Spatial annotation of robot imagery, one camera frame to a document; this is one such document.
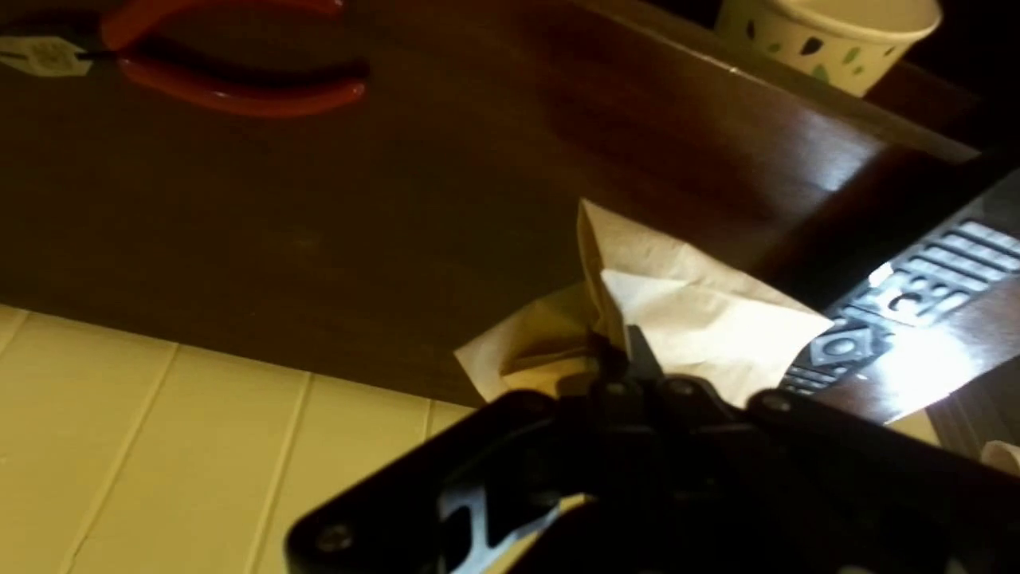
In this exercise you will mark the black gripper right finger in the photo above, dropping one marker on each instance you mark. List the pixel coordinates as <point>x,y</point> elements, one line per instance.
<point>642,362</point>

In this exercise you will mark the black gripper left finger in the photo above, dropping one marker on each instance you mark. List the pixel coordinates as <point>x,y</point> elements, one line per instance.
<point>606,365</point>

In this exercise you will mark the white paper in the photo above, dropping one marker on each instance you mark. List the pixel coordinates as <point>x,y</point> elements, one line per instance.
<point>696,312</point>

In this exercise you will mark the black strip with white lettering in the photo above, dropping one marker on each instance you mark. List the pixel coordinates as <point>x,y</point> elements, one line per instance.
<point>934,274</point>

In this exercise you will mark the white spotted paper cup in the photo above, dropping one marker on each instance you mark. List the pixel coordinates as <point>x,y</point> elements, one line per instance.
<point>839,42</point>

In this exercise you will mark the red handled pliers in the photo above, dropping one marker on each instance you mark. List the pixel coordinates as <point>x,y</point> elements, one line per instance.
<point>127,39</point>

